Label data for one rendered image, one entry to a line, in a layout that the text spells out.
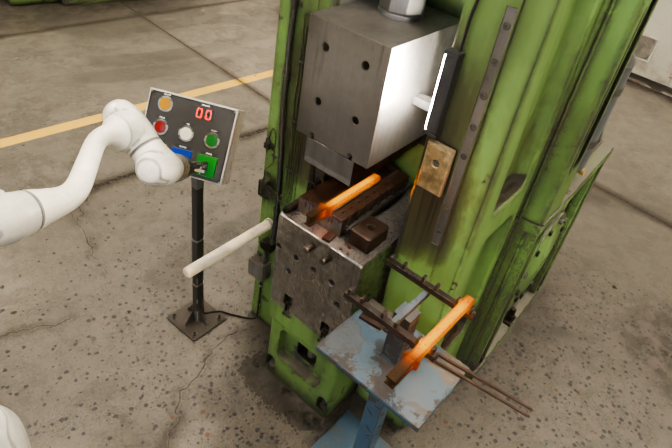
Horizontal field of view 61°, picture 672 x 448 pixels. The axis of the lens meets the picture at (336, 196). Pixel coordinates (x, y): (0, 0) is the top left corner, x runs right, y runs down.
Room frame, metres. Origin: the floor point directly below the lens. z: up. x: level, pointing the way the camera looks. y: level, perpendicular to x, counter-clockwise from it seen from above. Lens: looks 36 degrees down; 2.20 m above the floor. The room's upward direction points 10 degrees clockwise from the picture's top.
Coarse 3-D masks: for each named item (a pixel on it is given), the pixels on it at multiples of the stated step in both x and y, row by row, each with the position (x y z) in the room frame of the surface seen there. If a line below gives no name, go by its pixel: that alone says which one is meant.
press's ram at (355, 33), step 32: (320, 32) 1.62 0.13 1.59; (352, 32) 1.56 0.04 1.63; (384, 32) 1.60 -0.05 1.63; (416, 32) 1.64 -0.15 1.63; (448, 32) 1.75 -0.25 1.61; (320, 64) 1.62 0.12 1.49; (352, 64) 1.55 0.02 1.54; (384, 64) 1.49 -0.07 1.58; (416, 64) 1.62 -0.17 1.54; (320, 96) 1.61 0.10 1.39; (352, 96) 1.54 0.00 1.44; (384, 96) 1.50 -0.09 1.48; (416, 96) 1.64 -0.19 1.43; (320, 128) 1.60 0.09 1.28; (352, 128) 1.53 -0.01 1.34; (384, 128) 1.53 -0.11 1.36; (416, 128) 1.71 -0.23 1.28; (352, 160) 1.52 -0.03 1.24
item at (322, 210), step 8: (376, 176) 1.80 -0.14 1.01; (360, 184) 1.72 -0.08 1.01; (368, 184) 1.74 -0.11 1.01; (344, 192) 1.66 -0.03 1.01; (352, 192) 1.67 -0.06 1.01; (336, 200) 1.60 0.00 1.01; (344, 200) 1.62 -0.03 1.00; (320, 208) 1.53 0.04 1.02; (328, 208) 1.54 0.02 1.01; (312, 216) 1.47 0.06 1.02; (320, 216) 1.52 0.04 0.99; (328, 216) 1.53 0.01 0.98; (312, 224) 1.48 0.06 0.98
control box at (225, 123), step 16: (160, 96) 1.80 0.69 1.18; (176, 96) 1.80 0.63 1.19; (160, 112) 1.77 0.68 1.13; (176, 112) 1.77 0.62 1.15; (192, 112) 1.77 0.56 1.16; (208, 112) 1.76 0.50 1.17; (224, 112) 1.76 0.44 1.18; (240, 112) 1.79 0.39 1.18; (176, 128) 1.74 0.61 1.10; (192, 128) 1.74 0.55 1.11; (208, 128) 1.74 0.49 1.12; (224, 128) 1.73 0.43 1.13; (240, 128) 1.80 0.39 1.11; (176, 144) 1.71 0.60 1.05; (192, 144) 1.71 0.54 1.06; (224, 144) 1.71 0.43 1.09; (192, 160) 1.68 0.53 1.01; (224, 160) 1.68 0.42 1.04; (192, 176) 1.65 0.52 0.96; (224, 176) 1.66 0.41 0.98
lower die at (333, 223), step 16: (384, 176) 1.82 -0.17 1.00; (400, 176) 1.85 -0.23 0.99; (320, 192) 1.67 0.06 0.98; (336, 192) 1.67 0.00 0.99; (368, 192) 1.71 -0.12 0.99; (384, 192) 1.72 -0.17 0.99; (304, 208) 1.61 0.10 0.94; (336, 208) 1.57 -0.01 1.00; (352, 208) 1.59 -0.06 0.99; (368, 208) 1.65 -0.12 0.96; (320, 224) 1.56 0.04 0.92; (336, 224) 1.53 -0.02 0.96
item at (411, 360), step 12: (468, 300) 1.20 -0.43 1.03; (456, 312) 1.15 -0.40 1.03; (444, 324) 1.09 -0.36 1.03; (432, 336) 1.04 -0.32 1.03; (420, 348) 0.99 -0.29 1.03; (408, 360) 0.94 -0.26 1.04; (420, 360) 0.95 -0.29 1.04; (396, 372) 0.90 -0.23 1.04; (408, 372) 0.93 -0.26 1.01; (396, 384) 0.88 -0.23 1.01
